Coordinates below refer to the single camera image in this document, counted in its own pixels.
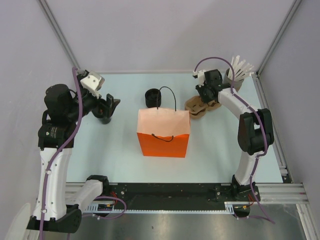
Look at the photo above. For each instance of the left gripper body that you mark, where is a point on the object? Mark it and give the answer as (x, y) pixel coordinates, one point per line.
(97, 106)

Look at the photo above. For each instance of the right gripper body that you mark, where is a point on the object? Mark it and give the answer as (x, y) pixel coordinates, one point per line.
(204, 92)

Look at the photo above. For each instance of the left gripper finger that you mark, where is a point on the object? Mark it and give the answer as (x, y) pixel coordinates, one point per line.
(114, 104)
(109, 101)

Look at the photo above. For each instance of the brown pulp cup carrier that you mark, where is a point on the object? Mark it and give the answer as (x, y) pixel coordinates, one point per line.
(197, 108)

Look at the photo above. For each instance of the orange paper bag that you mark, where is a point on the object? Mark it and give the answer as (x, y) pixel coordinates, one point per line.
(163, 132)

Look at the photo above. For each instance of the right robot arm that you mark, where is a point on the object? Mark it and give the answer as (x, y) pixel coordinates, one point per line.
(255, 129)

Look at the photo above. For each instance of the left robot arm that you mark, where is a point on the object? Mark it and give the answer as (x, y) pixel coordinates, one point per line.
(56, 137)

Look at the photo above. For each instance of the grey straw holder cup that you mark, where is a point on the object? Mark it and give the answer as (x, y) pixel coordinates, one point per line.
(227, 79)

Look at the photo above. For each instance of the white straws bundle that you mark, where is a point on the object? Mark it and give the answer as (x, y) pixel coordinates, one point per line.
(242, 69)

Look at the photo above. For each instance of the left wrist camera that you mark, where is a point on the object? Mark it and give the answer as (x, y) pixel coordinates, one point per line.
(93, 83)

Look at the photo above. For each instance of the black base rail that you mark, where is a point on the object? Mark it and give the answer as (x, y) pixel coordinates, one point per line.
(178, 196)

